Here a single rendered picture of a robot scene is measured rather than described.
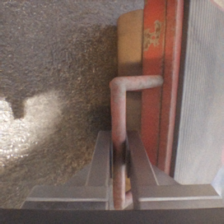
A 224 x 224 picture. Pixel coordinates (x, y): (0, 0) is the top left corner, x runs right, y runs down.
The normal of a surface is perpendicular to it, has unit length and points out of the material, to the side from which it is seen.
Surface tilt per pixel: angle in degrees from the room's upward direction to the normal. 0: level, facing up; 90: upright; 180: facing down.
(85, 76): 0
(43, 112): 0
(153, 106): 90
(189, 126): 0
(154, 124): 90
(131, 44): 76
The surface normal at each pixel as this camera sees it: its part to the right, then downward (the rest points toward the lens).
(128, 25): -0.67, 0.20
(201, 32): 0.63, 0.19
